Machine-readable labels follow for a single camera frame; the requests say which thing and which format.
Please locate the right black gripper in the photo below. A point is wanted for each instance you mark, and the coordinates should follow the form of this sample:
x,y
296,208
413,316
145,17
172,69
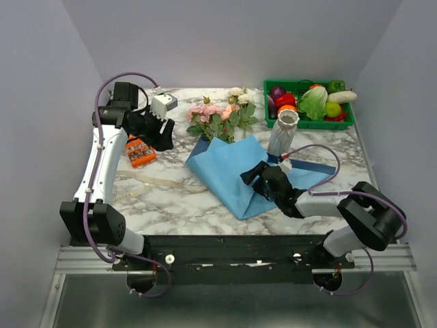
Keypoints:
x,y
247,177

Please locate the orange pumpkin toy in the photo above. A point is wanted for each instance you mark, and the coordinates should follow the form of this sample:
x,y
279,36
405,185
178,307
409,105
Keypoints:
x,y
287,107

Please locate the white radish toy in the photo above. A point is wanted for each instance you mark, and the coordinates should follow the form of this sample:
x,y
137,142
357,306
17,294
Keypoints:
x,y
342,97

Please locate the white ribbed ceramic vase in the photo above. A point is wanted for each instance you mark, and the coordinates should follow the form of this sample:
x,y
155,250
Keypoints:
x,y
283,132

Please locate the purple onion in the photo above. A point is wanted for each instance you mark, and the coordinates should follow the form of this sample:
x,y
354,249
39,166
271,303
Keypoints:
x,y
277,91

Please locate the green apple toy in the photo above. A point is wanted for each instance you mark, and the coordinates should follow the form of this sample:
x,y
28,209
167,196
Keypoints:
x,y
333,109

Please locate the purple eggplant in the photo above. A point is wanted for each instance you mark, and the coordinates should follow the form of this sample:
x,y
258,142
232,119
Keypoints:
x,y
272,110

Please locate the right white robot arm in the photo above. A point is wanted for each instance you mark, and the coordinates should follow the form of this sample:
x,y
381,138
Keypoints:
x,y
373,221

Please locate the green plastic basket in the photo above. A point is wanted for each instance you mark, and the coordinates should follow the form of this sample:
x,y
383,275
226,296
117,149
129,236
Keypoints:
x,y
298,88

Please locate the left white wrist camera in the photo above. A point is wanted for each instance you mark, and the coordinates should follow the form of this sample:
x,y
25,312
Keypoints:
x,y
161,104

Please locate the red bell pepper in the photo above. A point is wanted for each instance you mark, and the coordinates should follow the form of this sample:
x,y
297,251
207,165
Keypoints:
x,y
285,99

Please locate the aluminium rail frame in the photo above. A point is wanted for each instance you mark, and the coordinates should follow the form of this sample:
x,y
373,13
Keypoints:
x,y
86,292

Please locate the white rose stem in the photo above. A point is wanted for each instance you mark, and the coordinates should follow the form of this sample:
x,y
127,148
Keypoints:
x,y
241,110

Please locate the green lettuce toy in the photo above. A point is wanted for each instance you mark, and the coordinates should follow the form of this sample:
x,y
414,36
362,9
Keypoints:
x,y
312,103

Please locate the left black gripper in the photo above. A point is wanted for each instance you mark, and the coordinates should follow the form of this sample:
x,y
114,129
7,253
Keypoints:
x,y
166,142

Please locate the orange carrot toy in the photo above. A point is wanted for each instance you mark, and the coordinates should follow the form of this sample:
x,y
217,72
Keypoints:
x,y
315,85

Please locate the pink rose bunch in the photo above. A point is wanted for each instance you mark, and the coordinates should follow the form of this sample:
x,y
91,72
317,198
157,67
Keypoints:
x,y
212,121

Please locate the black mounting base plate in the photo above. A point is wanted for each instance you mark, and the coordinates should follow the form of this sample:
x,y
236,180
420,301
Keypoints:
x,y
233,260

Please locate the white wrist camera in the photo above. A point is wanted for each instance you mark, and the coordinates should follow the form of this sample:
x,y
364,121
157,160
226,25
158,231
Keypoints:
x,y
161,104
285,165

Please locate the orange snack packet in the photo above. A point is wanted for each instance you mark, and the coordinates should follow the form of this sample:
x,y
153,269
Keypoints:
x,y
138,152

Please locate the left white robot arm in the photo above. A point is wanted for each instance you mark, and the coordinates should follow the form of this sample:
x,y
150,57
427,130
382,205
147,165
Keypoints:
x,y
90,217

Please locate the cream printed ribbon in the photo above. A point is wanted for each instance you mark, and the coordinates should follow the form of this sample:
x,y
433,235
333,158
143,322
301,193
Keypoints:
x,y
149,182

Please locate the green bell pepper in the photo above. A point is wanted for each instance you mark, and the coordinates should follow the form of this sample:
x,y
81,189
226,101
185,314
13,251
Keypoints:
x,y
335,86

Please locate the red chili peppers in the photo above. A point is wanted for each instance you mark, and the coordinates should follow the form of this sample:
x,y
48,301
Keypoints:
x,y
340,118

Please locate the blue flower bouquet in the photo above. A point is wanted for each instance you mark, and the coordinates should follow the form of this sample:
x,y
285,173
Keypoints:
x,y
218,166

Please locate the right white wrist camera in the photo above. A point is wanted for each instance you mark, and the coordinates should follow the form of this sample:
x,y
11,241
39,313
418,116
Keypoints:
x,y
285,165

